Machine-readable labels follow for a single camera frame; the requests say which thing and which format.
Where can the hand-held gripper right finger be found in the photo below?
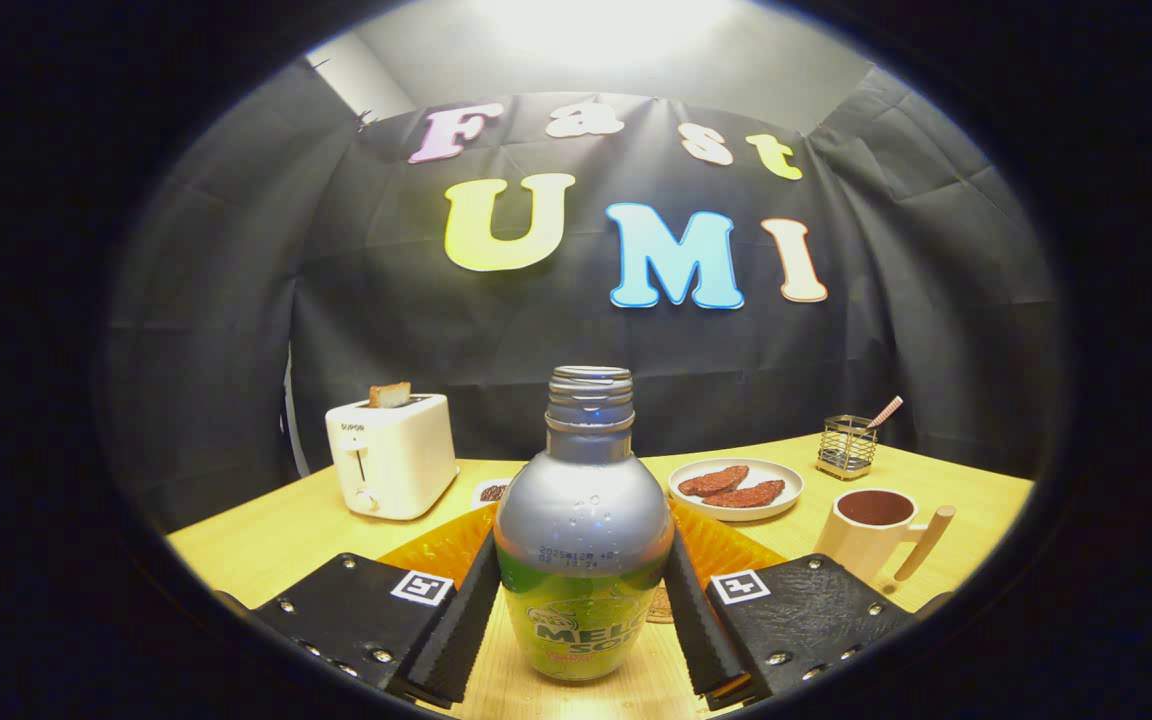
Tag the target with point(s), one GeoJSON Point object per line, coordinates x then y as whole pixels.
{"type": "Point", "coordinates": [696, 630]}

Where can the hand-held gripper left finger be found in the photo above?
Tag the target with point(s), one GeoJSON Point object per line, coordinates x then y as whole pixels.
{"type": "Point", "coordinates": [461, 630]}

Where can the round brown coaster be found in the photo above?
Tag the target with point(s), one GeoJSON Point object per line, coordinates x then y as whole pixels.
{"type": "Point", "coordinates": [660, 605]}

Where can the silver green juice bottle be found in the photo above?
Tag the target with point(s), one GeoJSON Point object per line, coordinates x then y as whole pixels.
{"type": "Point", "coordinates": [581, 520]}

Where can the white divided bean dish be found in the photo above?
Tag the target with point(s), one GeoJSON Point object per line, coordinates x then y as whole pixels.
{"type": "Point", "coordinates": [491, 492]}

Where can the brown meat slice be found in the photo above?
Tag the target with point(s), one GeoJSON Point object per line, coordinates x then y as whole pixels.
{"type": "Point", "coordinates": [746, 494]}
{"type": "Point", "coordinates": [714, 481]}

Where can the white round plate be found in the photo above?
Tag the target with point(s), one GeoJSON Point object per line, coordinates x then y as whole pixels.
{"type": "Point", "coordinates": [786, 478]}

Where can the white toaster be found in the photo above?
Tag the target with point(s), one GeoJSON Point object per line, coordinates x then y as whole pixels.
{"type": "Point", "coordinates": [401, 460]}

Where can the wooden table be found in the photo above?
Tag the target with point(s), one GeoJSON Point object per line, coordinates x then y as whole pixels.
{"type": "Point", "coordinates": [286, 540]}

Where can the toast slice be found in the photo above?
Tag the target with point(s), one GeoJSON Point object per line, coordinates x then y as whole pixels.
{"type": "Point", "coordinates": [390, 395]}

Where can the black backdrop cloth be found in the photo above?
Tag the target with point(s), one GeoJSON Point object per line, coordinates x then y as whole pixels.
{"type": "Point", "coordinates": [386, 330]}

